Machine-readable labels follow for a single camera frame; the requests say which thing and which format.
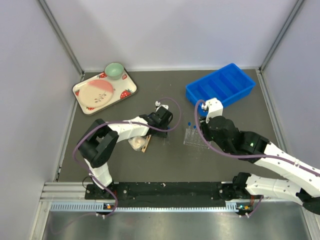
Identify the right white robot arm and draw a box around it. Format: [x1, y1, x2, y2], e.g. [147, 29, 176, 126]
[196, 116, 320, 215]

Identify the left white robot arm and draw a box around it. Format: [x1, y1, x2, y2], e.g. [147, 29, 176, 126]
[77, 105, 173, 199]

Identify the clear acrylic tube rack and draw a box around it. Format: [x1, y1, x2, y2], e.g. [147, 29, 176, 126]
[183, 128, 209, 149]

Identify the beige crumpled glove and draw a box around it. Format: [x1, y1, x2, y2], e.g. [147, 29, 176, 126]
[128, 136, 147, 151]

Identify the wooden test tube clamp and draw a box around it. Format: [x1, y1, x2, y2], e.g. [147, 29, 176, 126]
[141, 135, 152, 153]

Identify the strawberry pattern tray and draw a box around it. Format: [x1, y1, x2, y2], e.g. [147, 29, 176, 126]
[72, 71, 138, 115]

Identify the blue plastic divided bin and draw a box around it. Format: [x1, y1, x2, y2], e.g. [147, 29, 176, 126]
[185, 63, 256, 108]

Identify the green ceramic bowl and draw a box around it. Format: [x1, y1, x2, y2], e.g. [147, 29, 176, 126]
[104, 62, 125, 80]

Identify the pink cream plate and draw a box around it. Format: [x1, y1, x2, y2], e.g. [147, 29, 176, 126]
[78, 79, 114, 108]

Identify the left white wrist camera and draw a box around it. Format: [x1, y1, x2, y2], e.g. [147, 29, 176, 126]
[155, 101, 169, 112]

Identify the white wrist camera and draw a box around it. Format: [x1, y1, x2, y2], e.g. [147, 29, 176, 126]
[155, 101, 169, 112]
[201, 98, 224, 124]

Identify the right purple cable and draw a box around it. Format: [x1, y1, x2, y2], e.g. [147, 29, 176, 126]
[194, 99, 320, 177]

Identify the purple cable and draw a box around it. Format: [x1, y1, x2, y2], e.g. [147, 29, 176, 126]
[194, 99, 320, 177]
[72, 97, 182, 216]

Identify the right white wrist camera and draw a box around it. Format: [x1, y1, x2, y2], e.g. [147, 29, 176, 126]
[201, 98, 224, 124]

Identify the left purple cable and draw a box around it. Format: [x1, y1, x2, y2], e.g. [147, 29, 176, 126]
[72, 97, 182, 216]

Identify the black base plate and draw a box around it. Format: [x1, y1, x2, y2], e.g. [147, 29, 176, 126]
[84, 181, 251, 208]

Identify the grey slotted cable duct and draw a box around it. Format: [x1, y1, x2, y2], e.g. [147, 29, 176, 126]
[50, 202, 252, 213]

